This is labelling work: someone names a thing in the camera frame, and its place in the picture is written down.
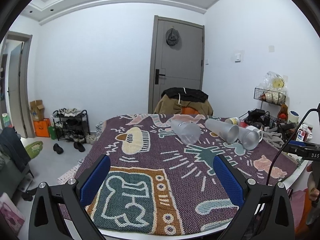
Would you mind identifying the frosted plastic cup right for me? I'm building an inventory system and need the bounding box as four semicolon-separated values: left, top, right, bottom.
238;127;260;150

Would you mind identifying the frosted plastic cup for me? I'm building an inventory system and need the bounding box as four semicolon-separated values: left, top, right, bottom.
205;119;239;144
171;120;201;145
238;127;260;150

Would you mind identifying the frosted plastic cup middle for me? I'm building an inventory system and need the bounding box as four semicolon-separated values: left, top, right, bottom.
205;119;239;144

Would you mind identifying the frosted plastic cup left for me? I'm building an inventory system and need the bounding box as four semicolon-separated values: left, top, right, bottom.
171;120;201;145

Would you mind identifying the grey towel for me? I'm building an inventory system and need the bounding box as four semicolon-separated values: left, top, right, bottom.
263;132;285;149

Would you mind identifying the brown teddy bear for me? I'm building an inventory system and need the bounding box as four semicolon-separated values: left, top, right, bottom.
277;104;289;121

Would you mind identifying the black shoe on floor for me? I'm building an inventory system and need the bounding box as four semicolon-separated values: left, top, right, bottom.
53;144;64;154

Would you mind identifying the black device on stand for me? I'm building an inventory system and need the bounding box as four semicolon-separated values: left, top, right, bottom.
244;108;270;129

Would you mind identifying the lemon label white can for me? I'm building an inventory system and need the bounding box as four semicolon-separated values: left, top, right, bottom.
225;117;241;126

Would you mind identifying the black shoe rack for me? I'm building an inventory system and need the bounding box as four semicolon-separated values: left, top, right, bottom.
51;108;91;144

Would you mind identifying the green slipper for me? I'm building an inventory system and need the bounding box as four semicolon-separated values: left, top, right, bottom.
25;141;43;159

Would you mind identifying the purple patterned woven blanket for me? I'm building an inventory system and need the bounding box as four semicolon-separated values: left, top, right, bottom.
77;114;297;236

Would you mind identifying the grey sofa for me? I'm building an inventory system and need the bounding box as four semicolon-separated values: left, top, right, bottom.
1;127;34;198

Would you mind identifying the cardboard box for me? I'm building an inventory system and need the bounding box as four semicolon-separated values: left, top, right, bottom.
30;100;44;121

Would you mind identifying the chair with brown jacket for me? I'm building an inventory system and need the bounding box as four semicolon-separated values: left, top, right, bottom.
154;87;214;116

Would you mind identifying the grey door with lock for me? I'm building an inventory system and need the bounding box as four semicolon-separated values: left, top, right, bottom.
148;15;204;113

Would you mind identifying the open grey side door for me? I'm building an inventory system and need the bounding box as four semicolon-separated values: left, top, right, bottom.
1;31;35;138

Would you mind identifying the grey cap on door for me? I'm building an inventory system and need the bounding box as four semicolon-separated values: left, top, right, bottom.
165;28;180;46

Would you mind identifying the black cable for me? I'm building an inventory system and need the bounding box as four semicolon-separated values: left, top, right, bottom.
265;108;320;186

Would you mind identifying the black wire wall basket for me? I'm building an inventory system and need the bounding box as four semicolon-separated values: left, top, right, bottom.
253;88;286;106

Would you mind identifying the white wall switch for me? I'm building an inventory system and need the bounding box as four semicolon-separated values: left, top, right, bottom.
234;52;241;63

